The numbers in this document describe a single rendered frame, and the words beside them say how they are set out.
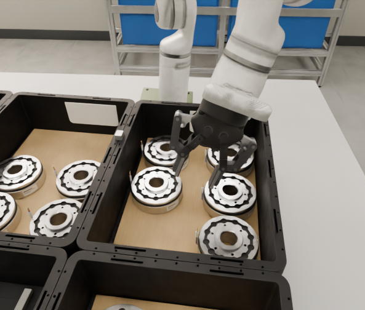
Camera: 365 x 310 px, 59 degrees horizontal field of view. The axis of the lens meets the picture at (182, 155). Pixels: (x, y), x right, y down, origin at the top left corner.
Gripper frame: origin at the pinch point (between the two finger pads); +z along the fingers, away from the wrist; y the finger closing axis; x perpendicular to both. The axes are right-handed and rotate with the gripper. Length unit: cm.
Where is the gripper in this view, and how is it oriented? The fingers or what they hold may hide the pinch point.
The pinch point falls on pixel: (196, 173)
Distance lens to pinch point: 53.4
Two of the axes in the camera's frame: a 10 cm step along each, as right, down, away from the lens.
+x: -0.7, 4.5, -8.9
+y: -9.4, -3.4, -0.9
